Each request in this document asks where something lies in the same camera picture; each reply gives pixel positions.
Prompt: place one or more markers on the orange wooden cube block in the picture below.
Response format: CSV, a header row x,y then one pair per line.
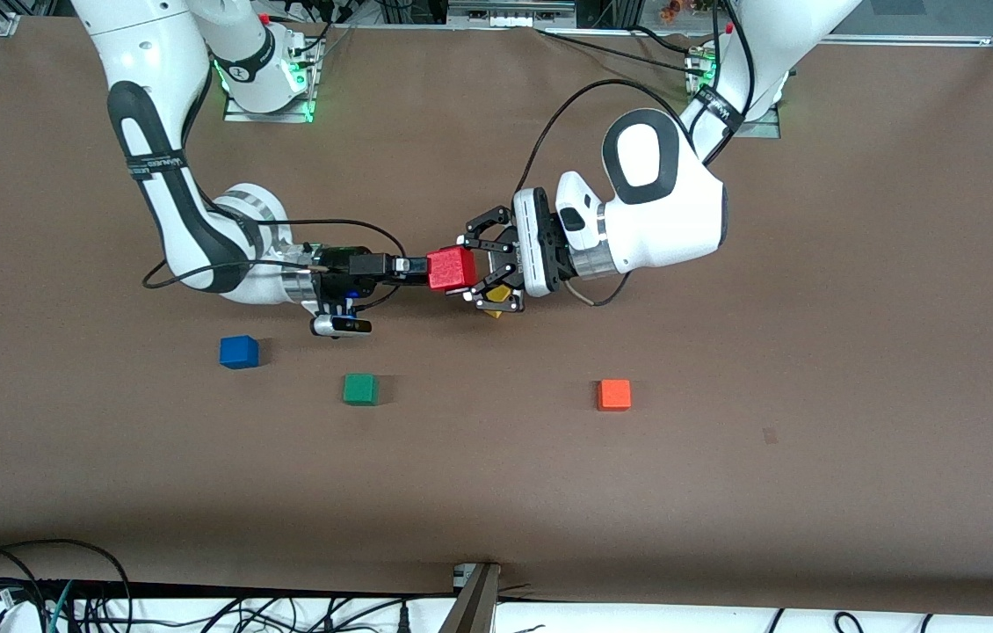
x,y
614,395

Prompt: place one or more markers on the silver metal box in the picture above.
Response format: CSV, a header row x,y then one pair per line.
x,y
510,13

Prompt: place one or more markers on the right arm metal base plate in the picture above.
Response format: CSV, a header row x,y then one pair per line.
x,y
237,114

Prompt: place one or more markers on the red wooden cube block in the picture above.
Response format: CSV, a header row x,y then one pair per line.
x,y
451,269

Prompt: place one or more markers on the brown table cover sheet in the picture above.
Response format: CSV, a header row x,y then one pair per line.
x,y
496,492

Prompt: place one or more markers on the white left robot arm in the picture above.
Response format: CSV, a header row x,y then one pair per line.
x,y
672,211

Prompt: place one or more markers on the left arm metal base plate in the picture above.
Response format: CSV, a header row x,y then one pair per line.
x,y
764,130

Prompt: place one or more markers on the yellow wooden cube block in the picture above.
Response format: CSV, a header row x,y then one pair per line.
x,y
493,314

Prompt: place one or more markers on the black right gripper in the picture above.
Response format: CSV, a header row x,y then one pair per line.
x,y
340,266

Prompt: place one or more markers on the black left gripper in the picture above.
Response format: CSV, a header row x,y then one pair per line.
x,y
552,256

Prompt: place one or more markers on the blue wooden cube block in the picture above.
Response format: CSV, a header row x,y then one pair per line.
x,y
238,352

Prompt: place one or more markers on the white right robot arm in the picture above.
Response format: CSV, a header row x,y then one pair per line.
x,y
145,53

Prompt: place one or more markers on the green wooden cube block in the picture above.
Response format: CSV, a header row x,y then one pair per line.
x,y
360,389

